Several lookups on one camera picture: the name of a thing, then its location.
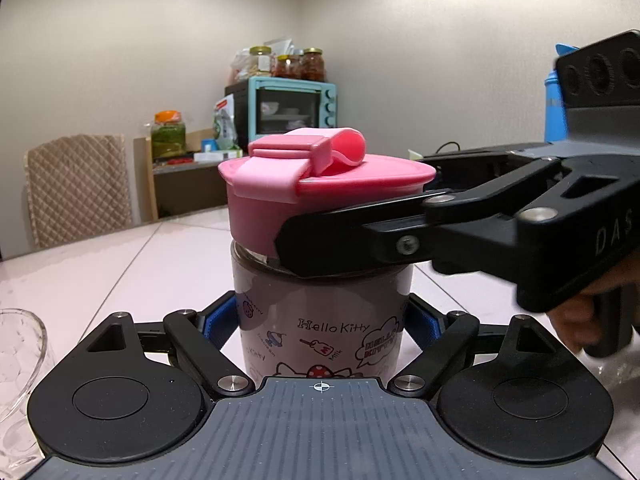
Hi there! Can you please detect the teal toaster oven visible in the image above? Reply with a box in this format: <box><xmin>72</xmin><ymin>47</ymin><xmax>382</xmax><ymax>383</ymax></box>
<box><xmin>224</xmin><ymin>77</ymin><xmax>339</xmax><ymax>154</ymax></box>

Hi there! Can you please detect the glass jar with pale contents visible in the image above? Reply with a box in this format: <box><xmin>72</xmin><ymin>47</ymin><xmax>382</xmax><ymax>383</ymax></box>
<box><xmin>248</xmin><ymin>45</ymin><xmax>274</xmax><ymax>79</ymax></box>

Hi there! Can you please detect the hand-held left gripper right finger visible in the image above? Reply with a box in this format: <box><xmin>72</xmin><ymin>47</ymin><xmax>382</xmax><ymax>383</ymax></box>
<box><xmin>388</xmin><ymin>293</ymin><xmax>589</xmax><ymax>397</ymax></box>

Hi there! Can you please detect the wooden side shelf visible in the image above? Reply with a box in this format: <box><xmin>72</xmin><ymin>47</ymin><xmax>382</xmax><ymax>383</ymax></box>
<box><xmin>132</xmin><ymin>134</ymin><xmax>252</xmax><ymax>221</ymax></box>

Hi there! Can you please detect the blue plastic container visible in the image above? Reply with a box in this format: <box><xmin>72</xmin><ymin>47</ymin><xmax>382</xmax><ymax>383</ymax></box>
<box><xmin>544</xmin><ymin>42</ymin><xmax>582</xmax><ymax>144</ymax></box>

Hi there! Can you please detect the flat white box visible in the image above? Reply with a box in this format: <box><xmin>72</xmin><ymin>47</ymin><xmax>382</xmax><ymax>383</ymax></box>
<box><xmin>192</xmin><ymin>149</ymin><xmax>246</xmax><ymax>164</ymax></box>

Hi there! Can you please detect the pink bottle cap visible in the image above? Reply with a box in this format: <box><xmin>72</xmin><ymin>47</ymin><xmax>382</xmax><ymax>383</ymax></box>
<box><xmin>218</xmin><ymin>127</ymin><xmax>437</xmax><ymax>279</ymax></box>

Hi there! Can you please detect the chair with quilted beige cover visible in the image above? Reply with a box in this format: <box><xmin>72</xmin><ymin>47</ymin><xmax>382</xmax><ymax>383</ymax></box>
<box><xmin>23</xmin><ymin>133</ymin><xmax>134</xmax><ymax>250</ymax></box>

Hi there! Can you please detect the tall jar with red contents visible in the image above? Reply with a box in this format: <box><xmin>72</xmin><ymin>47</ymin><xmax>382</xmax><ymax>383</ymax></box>
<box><xmin>301</xmin><ymin>48</ymin><xmax>326</xmax><ymax>82</ymax></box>

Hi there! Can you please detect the white paper bag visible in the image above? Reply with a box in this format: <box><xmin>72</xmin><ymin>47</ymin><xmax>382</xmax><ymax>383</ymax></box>
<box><xmin>267</xmin><ymin>36</ymin><xmax>297</xmax><ymax>57</ymax></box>

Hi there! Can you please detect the green pickle jar orange lid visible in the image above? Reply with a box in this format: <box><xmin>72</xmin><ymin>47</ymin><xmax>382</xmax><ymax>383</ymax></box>
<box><xmin>150</xmin><ymin>109</ymin><xmax>187</xmax><ymax>159</ymax></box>

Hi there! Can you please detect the green and white package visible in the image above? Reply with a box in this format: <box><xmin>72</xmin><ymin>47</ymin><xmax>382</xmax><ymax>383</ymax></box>
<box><xmin>212</xmin><ymin>94</ymin><xmax>239</xmax><ymax>151</ymax></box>

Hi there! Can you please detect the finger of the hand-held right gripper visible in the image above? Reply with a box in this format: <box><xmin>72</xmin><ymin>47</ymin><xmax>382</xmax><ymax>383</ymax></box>
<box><xmin>273</xmin><ymin>159</ymin><xmax>577</xmax><ymax>281</ymax></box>
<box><xmin>417</xmin><ymin>142</ymin><xmax>562</xmax><ymax>192</ymax></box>

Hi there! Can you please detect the pink cartoon print bottle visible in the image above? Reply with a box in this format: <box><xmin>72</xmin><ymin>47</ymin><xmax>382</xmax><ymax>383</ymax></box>
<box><xmin>230</xmin><ymin>236</ymin><xmax>415</xmax><ymax>387</ymax></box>

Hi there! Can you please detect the person's right hand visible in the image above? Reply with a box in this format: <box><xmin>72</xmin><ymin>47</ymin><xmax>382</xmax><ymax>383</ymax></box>
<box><xmin>546</xmin><ymin>287</ymin><xmax>600</xmax><ymax>358</ymax></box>

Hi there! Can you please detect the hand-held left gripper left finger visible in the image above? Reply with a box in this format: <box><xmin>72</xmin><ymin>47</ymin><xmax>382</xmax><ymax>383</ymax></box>
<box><xmin>54</xmin><ymin>292</ymin><xmax>254</xmax><ymax>399</ymax></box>

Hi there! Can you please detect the small jar with red contents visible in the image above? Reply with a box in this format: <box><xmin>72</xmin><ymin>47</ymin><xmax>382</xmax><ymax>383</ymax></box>
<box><xmin>274</xmin><ymin>53</ymin><xmax>304</xmax><ymax>80</ymax></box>

